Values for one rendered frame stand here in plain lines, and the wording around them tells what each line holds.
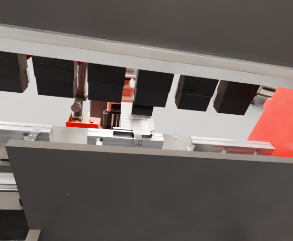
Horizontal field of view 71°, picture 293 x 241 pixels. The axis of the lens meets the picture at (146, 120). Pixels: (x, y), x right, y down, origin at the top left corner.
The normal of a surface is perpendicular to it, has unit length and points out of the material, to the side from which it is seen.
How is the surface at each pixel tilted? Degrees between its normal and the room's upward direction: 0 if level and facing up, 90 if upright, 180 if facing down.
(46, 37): 90
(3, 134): 90
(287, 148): 90
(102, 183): 90
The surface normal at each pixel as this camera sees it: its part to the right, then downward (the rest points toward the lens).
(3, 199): 0.17, -0.81
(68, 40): 0.09, 0.58
